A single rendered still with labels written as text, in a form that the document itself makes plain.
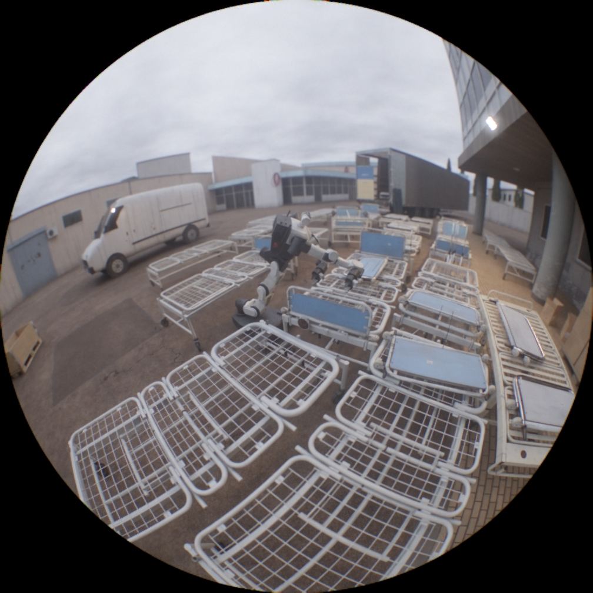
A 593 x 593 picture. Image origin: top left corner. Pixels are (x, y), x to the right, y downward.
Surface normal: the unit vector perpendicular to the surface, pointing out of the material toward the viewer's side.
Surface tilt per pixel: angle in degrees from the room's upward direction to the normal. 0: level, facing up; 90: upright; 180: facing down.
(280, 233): 108
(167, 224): 88
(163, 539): 0
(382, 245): 90
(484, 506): 0
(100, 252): 90
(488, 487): 0
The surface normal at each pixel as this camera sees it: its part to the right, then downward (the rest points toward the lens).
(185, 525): -0.07, -0.87
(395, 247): -0.55, 0.44
